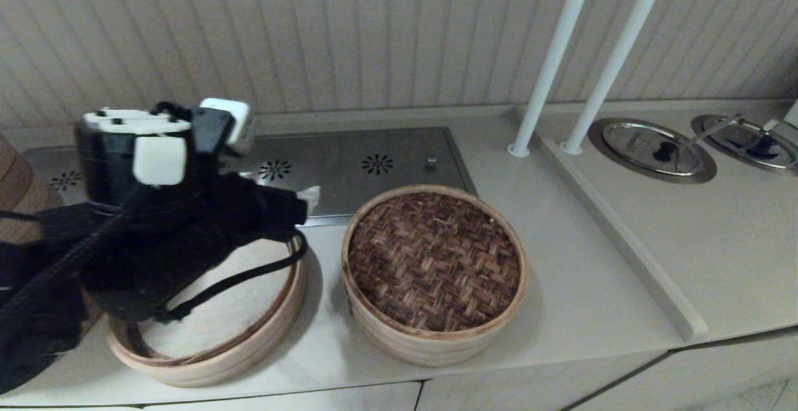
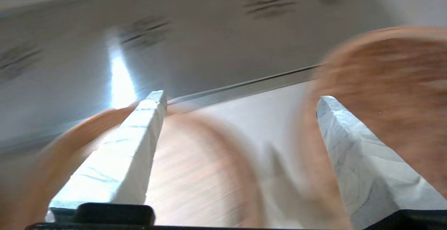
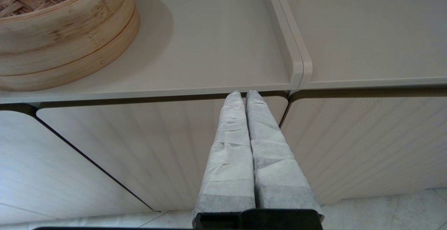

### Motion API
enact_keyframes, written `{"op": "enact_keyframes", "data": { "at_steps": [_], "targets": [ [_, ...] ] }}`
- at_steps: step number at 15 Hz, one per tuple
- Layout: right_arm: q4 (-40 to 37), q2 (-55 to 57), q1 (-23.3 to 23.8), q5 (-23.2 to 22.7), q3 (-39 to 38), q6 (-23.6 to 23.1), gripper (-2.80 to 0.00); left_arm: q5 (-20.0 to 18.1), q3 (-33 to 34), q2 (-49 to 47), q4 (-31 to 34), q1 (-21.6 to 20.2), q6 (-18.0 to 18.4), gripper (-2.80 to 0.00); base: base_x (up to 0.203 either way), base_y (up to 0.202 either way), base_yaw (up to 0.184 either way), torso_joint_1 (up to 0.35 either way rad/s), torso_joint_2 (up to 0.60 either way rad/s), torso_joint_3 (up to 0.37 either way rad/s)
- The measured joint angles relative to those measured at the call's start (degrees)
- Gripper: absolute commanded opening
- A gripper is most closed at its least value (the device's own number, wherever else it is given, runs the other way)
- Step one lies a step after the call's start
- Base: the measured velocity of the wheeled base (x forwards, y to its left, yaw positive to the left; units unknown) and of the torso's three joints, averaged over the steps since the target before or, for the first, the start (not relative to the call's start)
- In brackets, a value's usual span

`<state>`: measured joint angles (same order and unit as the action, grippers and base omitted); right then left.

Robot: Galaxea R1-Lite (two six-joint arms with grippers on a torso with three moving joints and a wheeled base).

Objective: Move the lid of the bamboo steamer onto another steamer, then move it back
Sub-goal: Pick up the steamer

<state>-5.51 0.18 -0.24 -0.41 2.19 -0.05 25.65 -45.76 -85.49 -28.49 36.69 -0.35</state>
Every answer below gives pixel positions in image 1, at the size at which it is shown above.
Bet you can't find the beige cabinet door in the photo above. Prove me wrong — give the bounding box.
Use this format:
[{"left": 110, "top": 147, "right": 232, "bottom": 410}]
[
  {"left": 416, "top": 349, "right": 669, "bottom": 411},
  {"left": 561, "top": 327, "right": 798, "bottom": 411},
  {"left": 145, "top": 381, "right": 423, "bottom": 411}
]

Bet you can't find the far round steel lid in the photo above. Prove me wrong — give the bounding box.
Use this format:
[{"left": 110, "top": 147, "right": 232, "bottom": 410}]
[{"left": 690, "top": 114, "right": 798, "bottom": 178}]

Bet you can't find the stainless steel steam panel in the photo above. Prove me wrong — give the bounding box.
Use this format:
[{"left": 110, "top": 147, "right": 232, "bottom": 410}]
[{"left": 22, "top": 126, "right": 478, "bottom": 228}]

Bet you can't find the bamboo steamer basket with cloth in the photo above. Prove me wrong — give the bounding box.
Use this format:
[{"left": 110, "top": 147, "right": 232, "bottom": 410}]
[{"left": 106, "top": 236, "right": 310, "bottom": 389}]

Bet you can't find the woven bamboo steamer lid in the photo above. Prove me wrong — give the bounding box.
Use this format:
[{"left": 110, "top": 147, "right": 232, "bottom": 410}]
[{"left": 342, "top": 185, "right": 529, "bottom": 340}]

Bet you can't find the stack of bamboo steamers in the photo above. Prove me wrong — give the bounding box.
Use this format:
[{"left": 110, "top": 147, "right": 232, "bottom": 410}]
[{"left": 0, "top": 132, "right": 103, "bottom": 337}]

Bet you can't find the black braided cable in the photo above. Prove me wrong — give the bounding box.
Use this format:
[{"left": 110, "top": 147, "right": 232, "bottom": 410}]
[{"left": 0, "top": 191, "right": 145, "bottom": 324}]

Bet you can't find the near round steel lid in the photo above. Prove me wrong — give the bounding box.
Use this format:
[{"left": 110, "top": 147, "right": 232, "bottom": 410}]
[{"left": 587, "top": 117, "right": 718, "bottom": 185}]

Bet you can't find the right bamboo steamer basket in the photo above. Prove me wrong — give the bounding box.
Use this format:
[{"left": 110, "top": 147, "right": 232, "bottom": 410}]
[{"left": 342, "top": 261, "right": 529, "bottom": 368}]

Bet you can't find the white round pole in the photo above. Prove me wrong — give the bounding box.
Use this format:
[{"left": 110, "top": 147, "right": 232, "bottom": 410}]
[
  {"left": 506, "top": 0, "right": 600, "bottom": 159},
  {"left": 559, "top": 0, "right": 675, "bottom": 156}
]

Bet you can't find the long metal ladle handle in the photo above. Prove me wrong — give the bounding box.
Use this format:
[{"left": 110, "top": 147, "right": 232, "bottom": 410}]
[{"left": 678, "top": 112, "right": 747, "bottom": 150}]

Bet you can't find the thin black cable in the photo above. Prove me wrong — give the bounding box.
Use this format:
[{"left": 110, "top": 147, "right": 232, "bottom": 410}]
[{"left": 155, "top": 230, "right": 310, "bottom": 324}]

